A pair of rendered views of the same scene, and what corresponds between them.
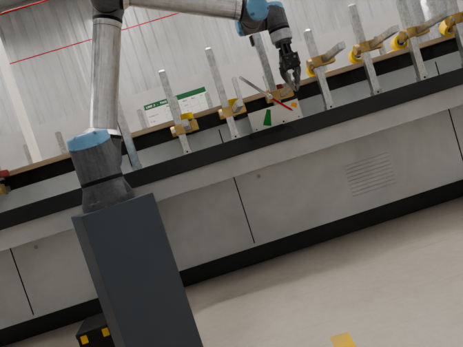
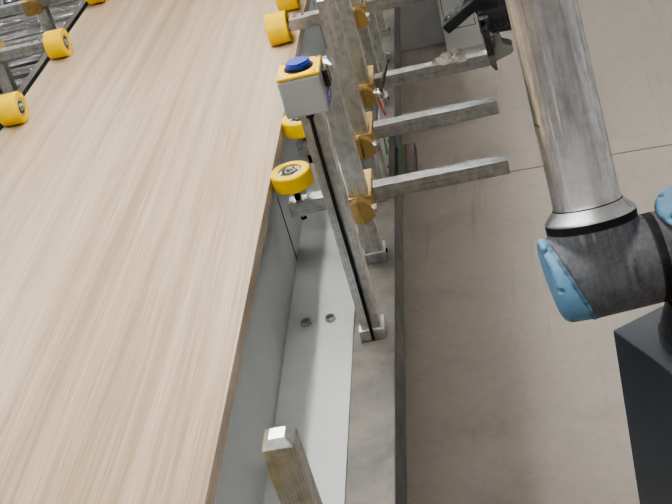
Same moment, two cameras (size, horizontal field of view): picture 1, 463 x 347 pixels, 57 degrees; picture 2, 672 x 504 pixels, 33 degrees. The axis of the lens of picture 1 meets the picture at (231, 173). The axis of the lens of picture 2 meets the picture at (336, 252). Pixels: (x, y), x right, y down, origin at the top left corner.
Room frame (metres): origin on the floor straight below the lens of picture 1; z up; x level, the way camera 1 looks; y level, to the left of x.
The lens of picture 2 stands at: (1.75, 2.08, 1.84)
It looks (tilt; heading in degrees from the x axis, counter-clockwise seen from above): 30 degrees down; 283
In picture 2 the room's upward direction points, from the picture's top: 16 degrees counter-clockwise
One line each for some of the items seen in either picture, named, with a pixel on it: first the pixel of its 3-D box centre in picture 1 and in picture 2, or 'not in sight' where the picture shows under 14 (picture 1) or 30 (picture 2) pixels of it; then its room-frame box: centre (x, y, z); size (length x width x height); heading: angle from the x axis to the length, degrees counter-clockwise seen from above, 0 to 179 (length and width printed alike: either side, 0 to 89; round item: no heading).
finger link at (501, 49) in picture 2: (291, 80); (500, 51); (1.81, -0.36, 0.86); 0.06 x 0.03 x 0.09; 2
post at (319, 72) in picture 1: (320, 76); (364, 41); (2.14, -0.57, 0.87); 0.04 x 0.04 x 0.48; 2
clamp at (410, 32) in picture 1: (413, 32); not in sight; (2.16, -1.10, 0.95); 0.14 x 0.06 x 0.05; 92
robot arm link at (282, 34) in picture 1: (282, 37); not in sight; (1.82, -0.38, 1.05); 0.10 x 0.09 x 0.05; 92
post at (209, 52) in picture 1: (222, 94); (352, 102); (2.12, -0.07, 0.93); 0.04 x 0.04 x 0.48; 2
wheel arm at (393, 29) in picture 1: (373, 43); not in sight; (2.11, -0.86, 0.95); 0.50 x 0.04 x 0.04; 2
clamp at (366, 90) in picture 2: (278, 94); (363, 87); (2.14, -0.35, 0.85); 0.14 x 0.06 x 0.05; 92
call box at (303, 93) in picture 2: not in sight; (304, 89); (2.10, 0.44, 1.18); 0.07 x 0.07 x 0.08; 2
